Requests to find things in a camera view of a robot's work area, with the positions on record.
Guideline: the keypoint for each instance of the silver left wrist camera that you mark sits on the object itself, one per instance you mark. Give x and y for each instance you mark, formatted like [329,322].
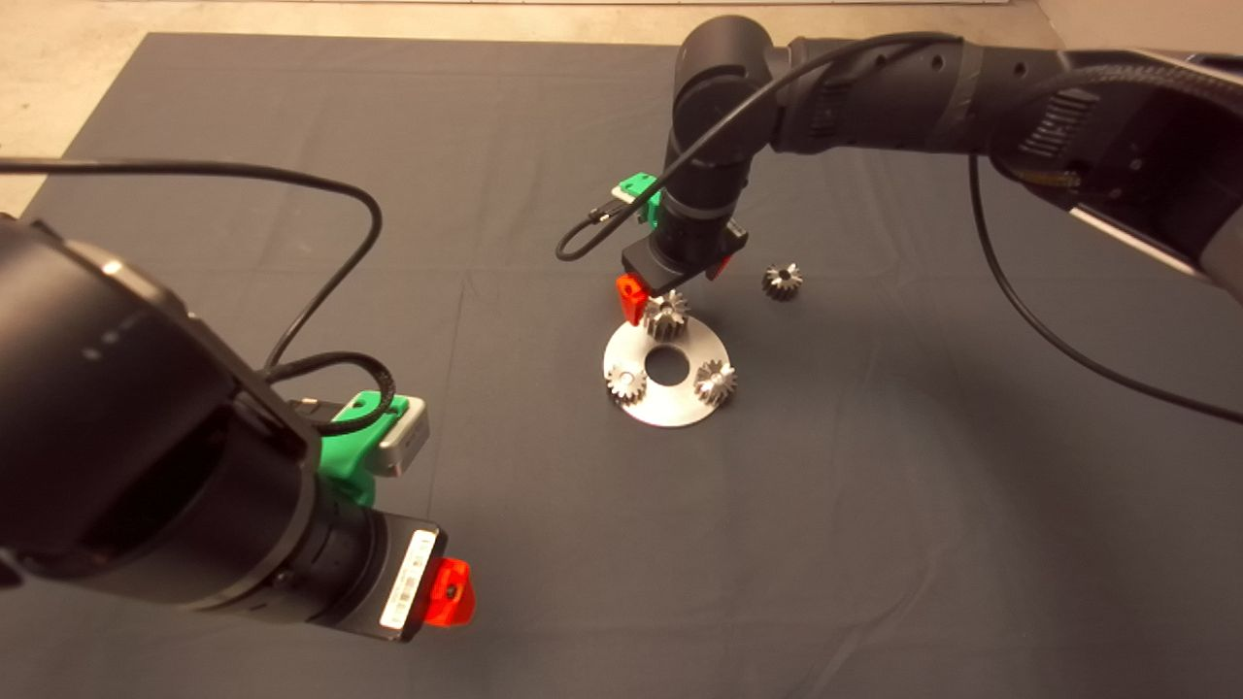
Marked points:
[406,439]

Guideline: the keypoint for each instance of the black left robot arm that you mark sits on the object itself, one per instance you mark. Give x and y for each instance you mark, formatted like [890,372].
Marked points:
[117,408]

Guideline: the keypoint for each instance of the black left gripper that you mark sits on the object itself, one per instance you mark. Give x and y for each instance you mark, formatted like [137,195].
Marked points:
[398,575]

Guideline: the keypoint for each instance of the dark grey table cloth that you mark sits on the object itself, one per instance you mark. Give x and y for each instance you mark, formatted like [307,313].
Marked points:
[486,146]

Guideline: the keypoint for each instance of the green left camera mount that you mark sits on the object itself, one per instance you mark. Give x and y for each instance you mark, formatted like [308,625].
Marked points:
[340,458]

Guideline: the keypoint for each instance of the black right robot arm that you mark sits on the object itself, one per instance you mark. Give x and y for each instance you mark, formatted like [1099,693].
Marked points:
[719,78]

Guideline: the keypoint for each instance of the large steel gear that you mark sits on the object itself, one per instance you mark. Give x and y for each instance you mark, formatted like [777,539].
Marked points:
[668,318]

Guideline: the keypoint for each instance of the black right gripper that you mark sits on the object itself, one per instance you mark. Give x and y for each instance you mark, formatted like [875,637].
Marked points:
[680,262]

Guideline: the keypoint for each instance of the green right camera mount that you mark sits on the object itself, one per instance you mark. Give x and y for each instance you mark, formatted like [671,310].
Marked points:
[643,184]

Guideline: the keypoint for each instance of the small steel gear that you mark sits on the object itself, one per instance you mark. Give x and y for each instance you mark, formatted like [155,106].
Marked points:
[714,382]
[781,283]
[626,386]

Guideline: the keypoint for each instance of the round metal plate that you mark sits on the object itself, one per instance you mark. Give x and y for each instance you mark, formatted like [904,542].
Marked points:
[631,349]

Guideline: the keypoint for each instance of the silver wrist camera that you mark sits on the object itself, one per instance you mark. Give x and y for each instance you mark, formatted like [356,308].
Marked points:
[623,196]
[406,439]

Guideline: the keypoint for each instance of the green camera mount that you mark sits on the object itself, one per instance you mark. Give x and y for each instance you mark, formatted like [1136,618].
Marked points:
[643,184]
[340,458]

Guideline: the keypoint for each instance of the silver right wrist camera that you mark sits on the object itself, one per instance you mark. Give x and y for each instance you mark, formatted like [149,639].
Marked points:
[623,196]

